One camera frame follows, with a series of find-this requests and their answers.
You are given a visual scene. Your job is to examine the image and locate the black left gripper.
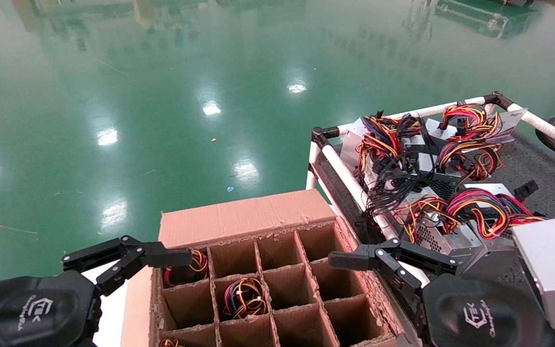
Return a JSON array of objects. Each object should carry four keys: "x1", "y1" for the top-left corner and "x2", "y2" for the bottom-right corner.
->
[{"x1": 0, "y1": 236, "x2": 193, "y2": 347}]

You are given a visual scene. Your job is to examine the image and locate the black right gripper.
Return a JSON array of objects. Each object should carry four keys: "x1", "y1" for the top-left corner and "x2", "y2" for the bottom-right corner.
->
[{"x1": 329, "y1": 238, "x2": 555, "y2": 347}]

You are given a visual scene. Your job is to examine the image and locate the cardboard box with dividers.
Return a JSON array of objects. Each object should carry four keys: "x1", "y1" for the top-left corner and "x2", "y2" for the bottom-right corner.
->
[{"x1": 119, "y1": 189, "x2": 425, "y2": 347}]

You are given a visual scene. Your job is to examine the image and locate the silver power supply perforated side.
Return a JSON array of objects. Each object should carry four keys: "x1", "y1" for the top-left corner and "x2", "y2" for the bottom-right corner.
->
[{"x1": 396, "y1": 195, "x2": 480, "y2": 263}]

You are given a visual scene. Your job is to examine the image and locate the white flat panel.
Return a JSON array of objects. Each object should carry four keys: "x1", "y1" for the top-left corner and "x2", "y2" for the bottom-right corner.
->
[{"x1": 81, "y1": 263, "x2": 130, "y2": 347}]

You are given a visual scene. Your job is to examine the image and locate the power supply black mesh side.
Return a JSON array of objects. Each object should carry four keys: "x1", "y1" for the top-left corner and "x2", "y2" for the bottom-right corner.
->
[{"x1": 415, "y1": 137, "x2": 504, "y2": 200}]

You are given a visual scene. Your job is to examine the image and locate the flat silver power supply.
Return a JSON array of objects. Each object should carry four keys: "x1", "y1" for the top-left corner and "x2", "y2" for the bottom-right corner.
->
[{"x1": 463, "y1": 182, "x2": 514, "y2": 196}]

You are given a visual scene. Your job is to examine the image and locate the white printed sign card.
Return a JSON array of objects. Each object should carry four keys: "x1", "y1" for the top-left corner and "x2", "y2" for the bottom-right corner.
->
[{"x1": 497, "y1": 108, "x2": 529, "y2": 144}]

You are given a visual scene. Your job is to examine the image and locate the grey power supply red wires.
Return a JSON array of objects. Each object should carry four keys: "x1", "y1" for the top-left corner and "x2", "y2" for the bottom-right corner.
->
[{"x1": 446, "y1": 188, "x2": 555, "y2": 280}]

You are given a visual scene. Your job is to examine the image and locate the white pipe table frame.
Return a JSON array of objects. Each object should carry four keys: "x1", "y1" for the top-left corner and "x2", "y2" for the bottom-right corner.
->
[{"x1": 306, "y1": 91, "x2": 555, "y2": 285}]

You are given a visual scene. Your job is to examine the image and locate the silver power supply black wires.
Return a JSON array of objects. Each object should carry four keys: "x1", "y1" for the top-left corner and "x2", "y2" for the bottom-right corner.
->
[{"x1": 340, "y1": 111, "x2": 439, "y2": 215}]

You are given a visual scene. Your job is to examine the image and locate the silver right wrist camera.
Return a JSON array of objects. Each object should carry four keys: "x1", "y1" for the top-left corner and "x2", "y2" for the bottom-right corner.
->
[{"x1": 511, "y1": 218, "x2": 555, "y2": 332}]

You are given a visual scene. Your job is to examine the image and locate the black cable connector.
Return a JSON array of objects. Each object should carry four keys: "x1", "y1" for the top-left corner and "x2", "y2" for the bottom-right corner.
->
[{"x1": 514, "y1": 180, "x2": 539, "y2": 200}]

